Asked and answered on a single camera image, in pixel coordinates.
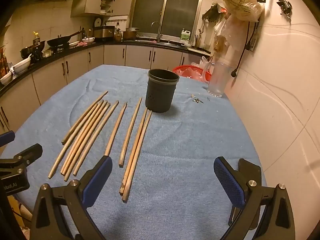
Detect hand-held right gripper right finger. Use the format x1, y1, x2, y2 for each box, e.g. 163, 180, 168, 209
213, 156, 296, 240

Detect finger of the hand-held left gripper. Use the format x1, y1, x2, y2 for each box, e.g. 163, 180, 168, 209
0, 131, 15, 148
0, 143, 43, 167

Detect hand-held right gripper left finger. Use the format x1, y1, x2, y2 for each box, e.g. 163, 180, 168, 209
29, 156, 113, 240

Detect bunch of wooden chopsticks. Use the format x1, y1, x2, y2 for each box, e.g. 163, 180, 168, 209
48, 91, 153, 203

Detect black utensil holder cup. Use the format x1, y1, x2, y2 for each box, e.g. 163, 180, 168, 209
146, 69, 180, 113

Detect blue table cloth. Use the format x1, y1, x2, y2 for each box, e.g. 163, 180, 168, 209
0, 64, 267, 240

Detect small white bowl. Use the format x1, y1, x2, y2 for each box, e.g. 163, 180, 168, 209
0, 71, 13, 85

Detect large white bowl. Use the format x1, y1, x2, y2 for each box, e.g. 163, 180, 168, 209
11, 55, 33, 74

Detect brown sauce bottle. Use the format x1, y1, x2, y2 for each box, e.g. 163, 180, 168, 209
0, 47, 8, 79

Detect black stove pot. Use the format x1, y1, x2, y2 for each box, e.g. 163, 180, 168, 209
20, 41, 46, 60

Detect clear plastic pitcher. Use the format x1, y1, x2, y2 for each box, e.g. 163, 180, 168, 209
203, 61, 235, 98

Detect black wok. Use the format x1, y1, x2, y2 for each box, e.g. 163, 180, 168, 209
47, 31, 82, 47

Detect clear plastic bag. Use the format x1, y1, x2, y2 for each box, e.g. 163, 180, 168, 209
176, 69, 210, 82

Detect red plastic basket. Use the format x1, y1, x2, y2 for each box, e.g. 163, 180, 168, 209
172, 65, 213, 83

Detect black kitchen countertop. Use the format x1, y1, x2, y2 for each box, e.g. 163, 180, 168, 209
0, 39, 213, 98

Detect white hanging plastic bag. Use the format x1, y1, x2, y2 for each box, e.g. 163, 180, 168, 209
211, 15, 250, 63

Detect metal cooking pot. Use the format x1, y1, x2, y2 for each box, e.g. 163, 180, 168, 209
122, 27, 139, 40

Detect green label detergent bottle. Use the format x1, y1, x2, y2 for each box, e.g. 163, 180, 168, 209
180, 28, 191, 42

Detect metal faucet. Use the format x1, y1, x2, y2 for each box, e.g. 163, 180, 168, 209
151, 21, 163, 42

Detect dark hanging object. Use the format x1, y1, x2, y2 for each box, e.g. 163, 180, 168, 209
202, 4, 227, 23

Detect kitchen window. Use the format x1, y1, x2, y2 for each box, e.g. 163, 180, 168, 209
129, 0, 204, 38

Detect hanging bag of noodles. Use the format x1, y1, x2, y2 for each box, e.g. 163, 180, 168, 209
215, 0, 265, 22

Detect black cable with plug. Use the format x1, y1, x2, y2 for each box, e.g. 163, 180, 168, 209
230, 21, 258, 78

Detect wall socket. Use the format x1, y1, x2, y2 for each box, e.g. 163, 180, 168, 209
246, 36, 258, 52

